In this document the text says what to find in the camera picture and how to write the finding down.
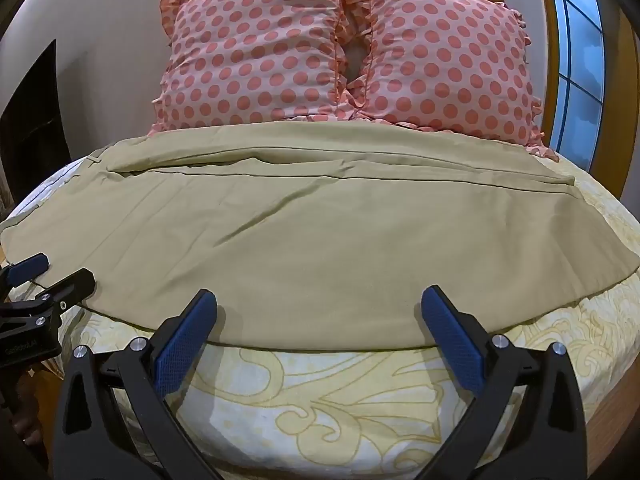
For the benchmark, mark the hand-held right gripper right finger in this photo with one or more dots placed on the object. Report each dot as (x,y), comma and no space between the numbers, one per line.
(452,341)

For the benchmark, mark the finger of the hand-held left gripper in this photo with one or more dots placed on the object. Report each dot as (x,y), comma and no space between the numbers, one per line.
(27,267)
(70,286)

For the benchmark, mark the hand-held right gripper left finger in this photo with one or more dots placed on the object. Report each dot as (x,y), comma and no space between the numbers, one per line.
(177,345)

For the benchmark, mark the khaki pants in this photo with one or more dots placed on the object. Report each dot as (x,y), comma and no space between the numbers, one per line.
(300,240)

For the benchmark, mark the yellow patterned bed sheet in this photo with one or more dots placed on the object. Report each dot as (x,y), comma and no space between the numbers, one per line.
(340,410)

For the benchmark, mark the dark wooden cabinet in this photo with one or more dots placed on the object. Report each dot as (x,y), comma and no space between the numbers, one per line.
(35,110)

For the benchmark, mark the pink polka dot pillow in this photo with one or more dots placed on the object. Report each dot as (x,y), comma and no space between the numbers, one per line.
(445,60)
(250,55)

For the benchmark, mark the window with blue panes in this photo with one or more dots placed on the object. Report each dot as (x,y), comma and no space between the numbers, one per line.
(580,60)

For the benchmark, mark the wooden bed frame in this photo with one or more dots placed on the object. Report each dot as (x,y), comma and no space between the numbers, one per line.
(615,395)

